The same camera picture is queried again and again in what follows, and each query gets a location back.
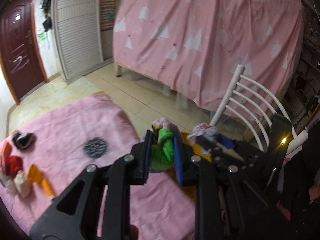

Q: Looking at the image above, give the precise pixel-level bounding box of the green and lavender sock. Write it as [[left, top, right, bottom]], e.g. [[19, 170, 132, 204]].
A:
[[147, 117, 181, 173]]

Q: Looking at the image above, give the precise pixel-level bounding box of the orange packet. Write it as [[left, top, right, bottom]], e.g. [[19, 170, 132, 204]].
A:
[[41, 179, 55, 197]]

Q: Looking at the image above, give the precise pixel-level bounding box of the pink tree print curtain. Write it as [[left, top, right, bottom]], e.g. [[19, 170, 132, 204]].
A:
[[112, 0, 304, 112]]

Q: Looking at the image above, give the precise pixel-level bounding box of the brown door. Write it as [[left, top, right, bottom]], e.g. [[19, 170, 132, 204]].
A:
[[0, 0, 47, 104]]

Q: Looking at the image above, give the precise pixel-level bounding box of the white louvered wardrobe door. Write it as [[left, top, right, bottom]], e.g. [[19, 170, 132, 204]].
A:
[[51, 0, 104, 84]]

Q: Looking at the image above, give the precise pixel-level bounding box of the white metal chair orange seat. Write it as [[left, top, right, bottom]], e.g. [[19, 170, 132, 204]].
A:
[[209, 64, 309, 156]]

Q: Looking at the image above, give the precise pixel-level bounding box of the black white pink sock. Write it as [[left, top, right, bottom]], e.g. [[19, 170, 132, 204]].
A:
[[12, 131, 35, 151]]

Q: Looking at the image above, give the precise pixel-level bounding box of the pink bed sheet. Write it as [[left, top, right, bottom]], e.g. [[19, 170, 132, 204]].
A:
[[0, 94, 200, 240]]

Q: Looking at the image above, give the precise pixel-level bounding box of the dark cluttered shelf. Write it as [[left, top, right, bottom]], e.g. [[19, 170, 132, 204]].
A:
[[292, 5, 320, 131]]

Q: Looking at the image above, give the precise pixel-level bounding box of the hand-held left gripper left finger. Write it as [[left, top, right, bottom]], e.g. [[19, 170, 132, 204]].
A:
[[30, 129, 154, 240]]

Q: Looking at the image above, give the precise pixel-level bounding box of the colourful wall poster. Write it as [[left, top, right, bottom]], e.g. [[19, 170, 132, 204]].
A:
[[99, 0, 116, 32]]

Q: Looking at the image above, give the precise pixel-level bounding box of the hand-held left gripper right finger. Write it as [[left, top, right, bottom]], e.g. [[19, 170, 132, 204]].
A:
[[173, 137, 295, 240]]

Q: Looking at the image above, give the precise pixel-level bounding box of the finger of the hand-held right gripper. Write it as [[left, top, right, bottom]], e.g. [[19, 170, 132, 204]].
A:
[[199, 138, 251, 168], [217, 134, 268, 157]]

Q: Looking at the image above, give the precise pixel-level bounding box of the orange sock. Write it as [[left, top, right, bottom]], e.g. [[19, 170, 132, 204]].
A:
[[28, 164, 45, 182]]

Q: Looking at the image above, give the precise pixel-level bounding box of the yellow plastic basin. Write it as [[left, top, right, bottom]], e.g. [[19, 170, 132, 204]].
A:
[[180, 130, 213, 163]]

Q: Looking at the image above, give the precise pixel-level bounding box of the white purple patterned sock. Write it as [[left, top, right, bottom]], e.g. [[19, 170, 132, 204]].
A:
[[187, 123, 218, 153]]

